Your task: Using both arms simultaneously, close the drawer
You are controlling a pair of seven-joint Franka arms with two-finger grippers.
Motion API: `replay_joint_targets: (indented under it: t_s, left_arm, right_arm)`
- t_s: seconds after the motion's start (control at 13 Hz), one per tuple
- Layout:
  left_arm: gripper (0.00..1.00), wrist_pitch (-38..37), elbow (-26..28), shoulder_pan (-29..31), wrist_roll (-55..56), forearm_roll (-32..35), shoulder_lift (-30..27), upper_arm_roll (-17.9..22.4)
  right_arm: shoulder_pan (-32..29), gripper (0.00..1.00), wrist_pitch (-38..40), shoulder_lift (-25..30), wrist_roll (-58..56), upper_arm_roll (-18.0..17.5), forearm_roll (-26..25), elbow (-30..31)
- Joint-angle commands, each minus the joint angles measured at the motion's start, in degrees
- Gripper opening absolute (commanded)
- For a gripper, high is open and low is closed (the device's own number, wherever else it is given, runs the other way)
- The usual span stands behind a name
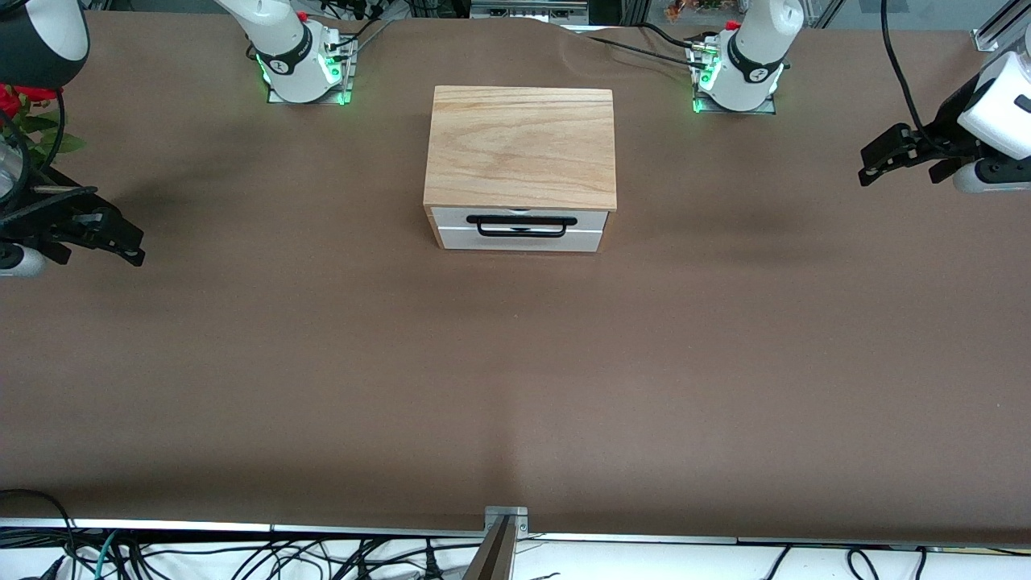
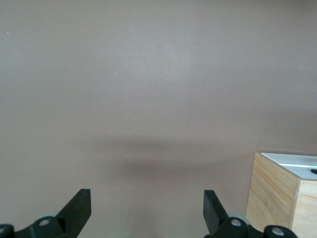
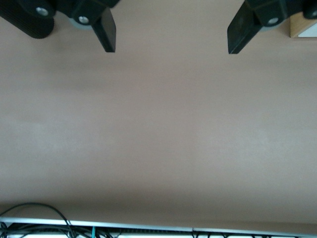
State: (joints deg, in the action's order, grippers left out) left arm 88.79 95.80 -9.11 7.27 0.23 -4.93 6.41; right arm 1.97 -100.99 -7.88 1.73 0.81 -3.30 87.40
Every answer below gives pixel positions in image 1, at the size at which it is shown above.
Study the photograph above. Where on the wooden drawer cabinet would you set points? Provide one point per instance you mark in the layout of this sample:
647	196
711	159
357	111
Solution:
519	149

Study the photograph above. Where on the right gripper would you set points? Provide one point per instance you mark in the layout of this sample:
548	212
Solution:
24	219

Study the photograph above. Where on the grey electronics box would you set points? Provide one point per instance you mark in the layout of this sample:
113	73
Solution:
527	10

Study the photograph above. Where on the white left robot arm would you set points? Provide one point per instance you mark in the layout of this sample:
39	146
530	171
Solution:
753	56

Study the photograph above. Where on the wooden drawer with white front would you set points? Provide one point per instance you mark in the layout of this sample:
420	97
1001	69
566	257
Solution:
451	219

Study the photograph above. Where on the aluminium frame profile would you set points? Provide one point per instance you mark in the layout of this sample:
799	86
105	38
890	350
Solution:
995	32

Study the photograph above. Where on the red rose with green leaves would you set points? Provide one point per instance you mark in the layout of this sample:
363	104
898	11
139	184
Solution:
36	125

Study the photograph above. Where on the dark aluminium profile beam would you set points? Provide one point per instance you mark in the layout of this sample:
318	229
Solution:
491	560

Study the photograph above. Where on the white lower cabinet panel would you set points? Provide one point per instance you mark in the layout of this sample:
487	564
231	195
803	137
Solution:
519	243

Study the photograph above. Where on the aluminium table edge rail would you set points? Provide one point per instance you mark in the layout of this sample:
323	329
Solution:
242	528

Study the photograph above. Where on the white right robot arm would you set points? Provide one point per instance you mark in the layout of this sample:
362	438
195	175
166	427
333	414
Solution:
282	48

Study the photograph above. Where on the brown table mat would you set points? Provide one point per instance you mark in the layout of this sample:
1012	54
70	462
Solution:
515	387

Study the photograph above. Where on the grey metal bracket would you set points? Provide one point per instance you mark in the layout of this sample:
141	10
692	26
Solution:
519	519

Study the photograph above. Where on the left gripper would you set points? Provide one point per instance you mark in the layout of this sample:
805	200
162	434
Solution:
945	135

